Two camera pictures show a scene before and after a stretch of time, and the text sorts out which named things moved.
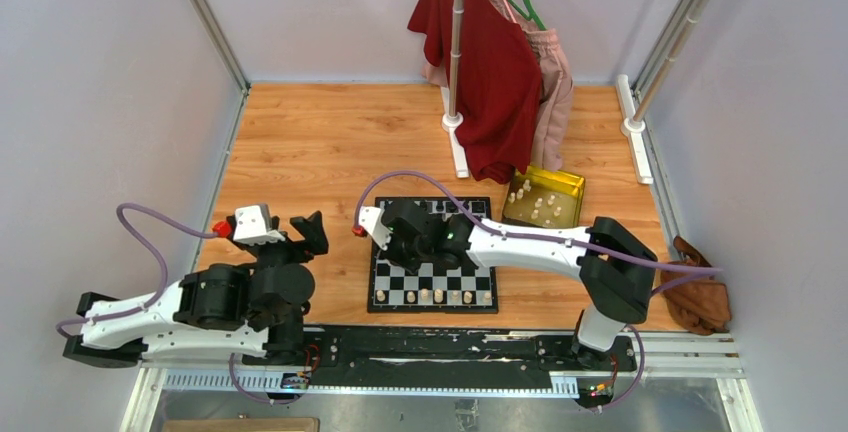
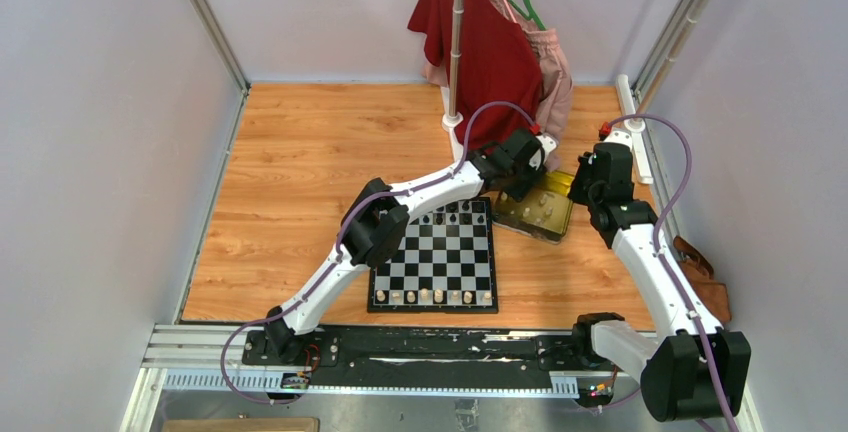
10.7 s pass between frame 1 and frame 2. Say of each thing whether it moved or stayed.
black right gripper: moved
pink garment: stayed
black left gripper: moved
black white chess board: stayed
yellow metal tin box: stayed
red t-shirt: stayed
